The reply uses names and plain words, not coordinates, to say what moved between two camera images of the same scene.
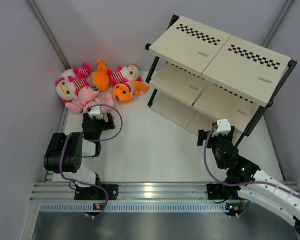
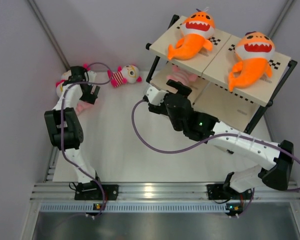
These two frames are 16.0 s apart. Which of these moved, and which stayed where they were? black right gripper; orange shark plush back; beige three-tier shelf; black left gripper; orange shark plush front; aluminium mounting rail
Moved: orange shark plush front; orange shark plush back; black right gripper; black left gripper
Stayed: aluminium mounting rail; beige three-tier shelf
